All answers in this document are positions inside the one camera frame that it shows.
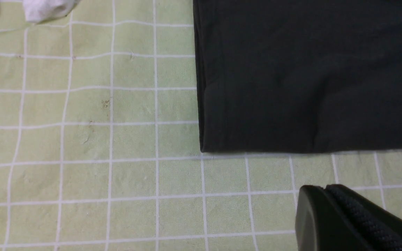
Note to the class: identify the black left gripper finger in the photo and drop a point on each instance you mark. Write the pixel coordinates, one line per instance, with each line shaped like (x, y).
(336, 218)

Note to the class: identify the white crumpled shirt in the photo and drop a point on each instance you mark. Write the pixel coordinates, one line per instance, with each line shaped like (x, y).
(37, 11)

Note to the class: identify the dark gray long-sleeved shirt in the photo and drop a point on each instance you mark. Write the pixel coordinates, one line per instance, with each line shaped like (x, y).
(298, 76)

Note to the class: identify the green checkered table cloth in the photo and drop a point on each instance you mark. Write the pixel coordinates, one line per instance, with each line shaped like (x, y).
(99, 147)

